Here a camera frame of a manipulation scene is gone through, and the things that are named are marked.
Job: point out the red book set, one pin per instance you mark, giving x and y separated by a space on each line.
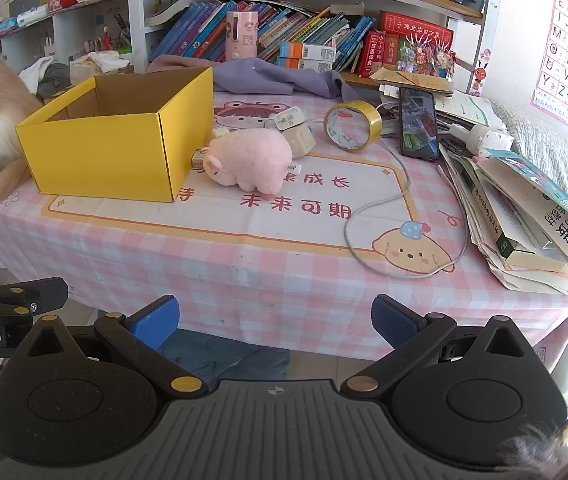
376 55

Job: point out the white cloth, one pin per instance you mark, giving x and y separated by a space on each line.
33 72

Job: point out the orange white carton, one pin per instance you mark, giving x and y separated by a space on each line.
309 51
304 64

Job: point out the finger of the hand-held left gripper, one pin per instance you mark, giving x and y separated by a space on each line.
38 290

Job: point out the white side shelf unit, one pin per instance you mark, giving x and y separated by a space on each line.
23 35

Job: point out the purple cloth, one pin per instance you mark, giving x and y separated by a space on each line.
264 77

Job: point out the cream cloth bundle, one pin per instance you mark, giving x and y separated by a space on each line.
101 62

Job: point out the colourful acrylic figures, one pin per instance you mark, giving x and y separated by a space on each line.
426 57

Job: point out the large red dictionary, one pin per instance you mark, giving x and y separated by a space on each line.
414 27

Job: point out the grey cloth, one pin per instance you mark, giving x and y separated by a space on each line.
56 80

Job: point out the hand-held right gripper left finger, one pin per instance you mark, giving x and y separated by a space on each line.
156 321

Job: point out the pink cylindrical device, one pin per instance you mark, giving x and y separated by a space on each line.
241 35

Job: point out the cartoon wall sticker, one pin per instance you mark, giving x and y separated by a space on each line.
479 72

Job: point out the small white red box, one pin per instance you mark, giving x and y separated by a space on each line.
199 158

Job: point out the grey quilted blanket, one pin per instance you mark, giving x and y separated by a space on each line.
554 155

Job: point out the black smartphone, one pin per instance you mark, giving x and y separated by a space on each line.
419 125

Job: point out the cream white cube block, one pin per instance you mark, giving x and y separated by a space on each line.
300 142

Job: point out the brown envelope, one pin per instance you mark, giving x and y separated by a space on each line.
409 80

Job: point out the flat white labelled charger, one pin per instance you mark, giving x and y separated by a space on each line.
289 119

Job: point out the white bottle by phone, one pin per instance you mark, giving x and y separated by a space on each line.
479 139

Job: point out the grey fur trim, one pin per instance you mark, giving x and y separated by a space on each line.
534 445

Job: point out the row of colourful books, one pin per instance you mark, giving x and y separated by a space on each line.
198 30

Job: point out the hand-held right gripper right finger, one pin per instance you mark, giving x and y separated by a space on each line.
394 317

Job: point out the pink plush pig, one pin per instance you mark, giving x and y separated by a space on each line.
249 160

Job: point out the stack of books and papers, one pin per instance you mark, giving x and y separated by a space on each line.
484 220

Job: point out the teal cover book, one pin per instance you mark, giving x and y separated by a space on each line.
539 200

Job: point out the yellow cardboard box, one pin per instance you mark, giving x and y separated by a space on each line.
98 155

